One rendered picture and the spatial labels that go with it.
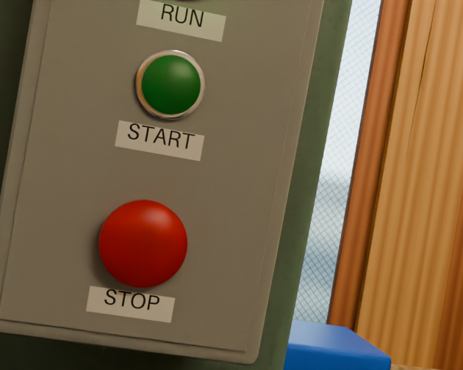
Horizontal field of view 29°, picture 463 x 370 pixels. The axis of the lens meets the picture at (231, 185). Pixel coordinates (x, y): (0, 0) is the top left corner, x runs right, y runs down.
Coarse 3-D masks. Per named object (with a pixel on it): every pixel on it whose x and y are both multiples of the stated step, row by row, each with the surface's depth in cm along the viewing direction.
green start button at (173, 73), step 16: (144, 64) 30; (160, 64) 30; (176, 64) 30; (192, 64) 30; (144, 80) 30; (160, 80) 30; (176, 80) 30; (192, 80) 30; (144, 96) 30; (160, 96) 30; (176, 96) 30; (192, 96) 30; (160, 112) 30; (176, 112) 30
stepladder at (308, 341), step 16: (304, 336) 117; (320, 336) 119; (336, 336) 121; (352, 336) 123; (288, 352) 111; (304, 352) 111; (320, 352) 112; (336, 352) 112; (352, 352) 113; (368, 352) 114; (288, 368) 111; (304, 368) 111; (320, 368) 112; (336, 368) 112; (352, 368) 113; (368, 368) 114; (384, 368) 114
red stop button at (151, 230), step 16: (128, 208) 30; (144, 208) 30; (160, 208) 30; (112, 224) 30; (128, 224) 30; (144, 224) 30; (160, 224) 30; (176, 224) 30; (112, 240) 30; (128, 240) 30; (144, 240) 30; (160, 240) 30; (176, 240) 30; (112, 256) 30; (128, 256) 30; (144, 256) 30; (160, 256) 30; (176, 256) 30; (112, 272) 30; (128, 272) 30; (144, 272) 30; (160, 272) 30
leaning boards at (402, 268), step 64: (384, 0) 175; (448, 0) 176; (384, 64) 176; (448, 64) 176; (384, 128) 177; (448, 128) 177; (384, 192) 174; (448, 192) 177; (384, 256) 175; (448, 256) 178; (384, 320) 175; (448, 320) 182
